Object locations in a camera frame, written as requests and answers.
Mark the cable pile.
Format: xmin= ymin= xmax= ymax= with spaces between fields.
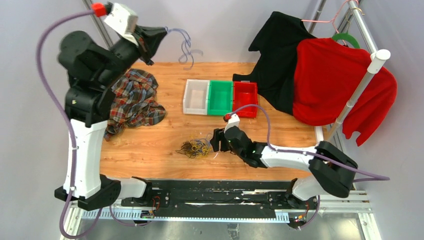
xmin=175 ymin=133 xmax=214 ymax=160

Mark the translucent purple cable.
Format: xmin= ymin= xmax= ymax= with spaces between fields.
xmin=165 ymin=27 xmax=204 ymax=71

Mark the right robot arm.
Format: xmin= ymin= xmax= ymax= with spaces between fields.
xmin=210 ymin=126 xmax=358 ymax=209

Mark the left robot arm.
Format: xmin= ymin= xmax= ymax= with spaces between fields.
xmin=54 ymin=26 xmax=167 ymax=211

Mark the green plastic bin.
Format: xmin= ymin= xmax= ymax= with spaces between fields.
xmin=207 ymin=80 xmax=234 ymax=116

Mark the white plastic bin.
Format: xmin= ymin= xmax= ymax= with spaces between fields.
xmin=182 ymin=79 xmax=210 ymax=115

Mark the red plastic bin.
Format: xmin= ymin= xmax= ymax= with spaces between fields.
xmin=232 ymin=81 xmax=258 ymax=118

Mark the plaid flannel shirt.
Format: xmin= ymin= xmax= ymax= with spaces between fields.
xmin=103 ymin=68 xmax=167 ymax=141

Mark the black t-shirt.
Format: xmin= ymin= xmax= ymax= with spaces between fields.
xmin=232 ymin=11 xmax=314 ymax=115

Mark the red sweater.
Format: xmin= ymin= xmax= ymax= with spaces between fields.
xmin=292 ymin=38 xmax=397 ymax=146

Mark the green hanger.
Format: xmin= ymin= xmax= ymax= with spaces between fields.
xmin=331 ymin=32 xmax=361 ymax=49

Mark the white clothes rack pole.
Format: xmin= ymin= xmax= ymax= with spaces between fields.
xmin=325 ymin=49 xmax=391 ymax=141

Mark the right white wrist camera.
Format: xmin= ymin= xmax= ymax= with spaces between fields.
xmin=224 ymin=113 xmax=240 ymax=132

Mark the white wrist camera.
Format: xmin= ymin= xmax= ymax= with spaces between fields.
xmin=224 ymin=113 xmax=240 ymax=132
xmin=104 ymin=3 xmax=138 ymax=40

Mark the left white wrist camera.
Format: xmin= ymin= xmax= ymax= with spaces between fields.
xmin=104 ymin=3 xmax=138 ymax=40

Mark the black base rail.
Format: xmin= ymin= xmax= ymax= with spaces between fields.
xmin=121 ymin=179 xmax=317 ymax=220

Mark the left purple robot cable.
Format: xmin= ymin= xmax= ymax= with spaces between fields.
xmin=35 ymin=9 xmax=157 ymax=240

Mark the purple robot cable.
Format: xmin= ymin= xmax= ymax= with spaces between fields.
xmin=35 ymin=9 xmax=157 ymax=240
xmin=228 ymin=104 xmax=391 ymax=230

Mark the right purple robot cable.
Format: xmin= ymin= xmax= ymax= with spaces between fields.
xmin=228 ymin=104 xmax=391 ymax=230

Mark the pink wire hanger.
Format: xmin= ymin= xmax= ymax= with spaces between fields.
xmin=301 ymin=0 xmax=365 ymax=34

